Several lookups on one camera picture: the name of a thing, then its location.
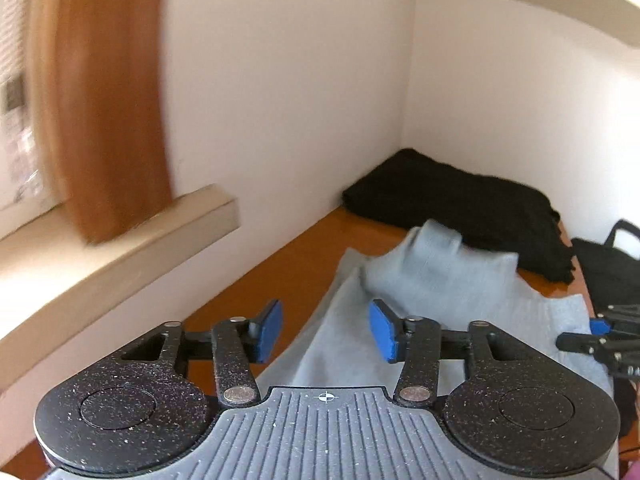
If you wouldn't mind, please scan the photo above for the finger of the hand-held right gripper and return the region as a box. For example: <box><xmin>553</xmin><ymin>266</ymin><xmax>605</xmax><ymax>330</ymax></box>
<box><xmin>590</xmin><ymin>306</ymin><xmax>640</xmax><ymax>336</ymax></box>
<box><xmin>556</xmin><ymin>332</ymin><xmax>640</xmax><ymax>380</ymax></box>

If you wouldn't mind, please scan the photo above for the wooden window trim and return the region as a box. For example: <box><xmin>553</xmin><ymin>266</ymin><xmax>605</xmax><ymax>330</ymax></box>
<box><xmin>27</xmin><ymin>0</ymin><xmax>174</xmax><ymax>247</ymax></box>

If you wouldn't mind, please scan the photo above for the black folded garment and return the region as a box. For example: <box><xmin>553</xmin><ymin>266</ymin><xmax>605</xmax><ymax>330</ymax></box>
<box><xmin>341</xmin><ymin>148</ymin><xmax>576</xmax><ymax>284</ymax></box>

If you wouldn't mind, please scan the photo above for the white framed window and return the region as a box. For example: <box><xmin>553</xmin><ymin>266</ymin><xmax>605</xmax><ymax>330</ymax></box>
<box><xmin>0</xmin><ymin>0</ymin><xmax>68</xmax><ymax>213</ymax></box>

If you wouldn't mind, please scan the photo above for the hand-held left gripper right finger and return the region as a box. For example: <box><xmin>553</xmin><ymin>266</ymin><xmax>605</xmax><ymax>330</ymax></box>
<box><xmin>368</xmin><ymin>298</ymin><xmax>538</xmax><ymax>407</ymax></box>

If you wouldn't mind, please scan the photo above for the grey sweatshirt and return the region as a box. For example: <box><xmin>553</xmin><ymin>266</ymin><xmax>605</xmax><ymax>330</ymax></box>
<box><xmin>255</xmin><ymin>218</ymin><xmax>615</xmax><ymax>393</ymax></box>

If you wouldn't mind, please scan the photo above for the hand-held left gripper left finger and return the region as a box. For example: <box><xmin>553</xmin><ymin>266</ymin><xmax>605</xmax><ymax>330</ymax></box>
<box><xmin>120</xmin><ymin>299</ymin><xmax>284</xmax><ymax>407</ymax></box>

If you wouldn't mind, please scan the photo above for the black bag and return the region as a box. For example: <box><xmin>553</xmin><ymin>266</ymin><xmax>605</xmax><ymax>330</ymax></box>
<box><xmin>570</xmin><ymin>219</ymin><xmax>640</xmax><ymax>321</ymax></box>

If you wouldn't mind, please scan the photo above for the beige window sill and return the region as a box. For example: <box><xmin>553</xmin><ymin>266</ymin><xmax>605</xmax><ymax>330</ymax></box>
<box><xmin>0</xmin><ymin>184</ymin><xmax>241</xmax><ymax>397</ymax></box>

